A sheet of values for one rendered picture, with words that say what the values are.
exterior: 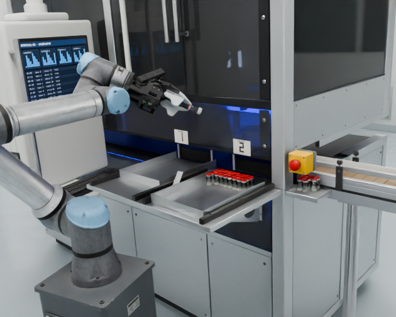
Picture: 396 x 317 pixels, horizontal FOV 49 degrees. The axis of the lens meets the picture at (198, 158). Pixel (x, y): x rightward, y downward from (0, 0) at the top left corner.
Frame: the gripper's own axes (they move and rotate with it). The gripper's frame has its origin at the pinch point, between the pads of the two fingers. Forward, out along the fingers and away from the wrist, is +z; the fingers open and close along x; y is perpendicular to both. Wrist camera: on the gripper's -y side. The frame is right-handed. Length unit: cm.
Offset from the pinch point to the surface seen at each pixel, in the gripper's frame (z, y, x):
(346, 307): 91, 20, -47
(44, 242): -49, -36, -226
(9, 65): -71, -21, -41
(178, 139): 5, -28, -48
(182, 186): 12.3, 3.4, -37.5
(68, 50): -57, -50, -47
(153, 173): 1, -10, -56
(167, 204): 8.2, 18.9, -29.5
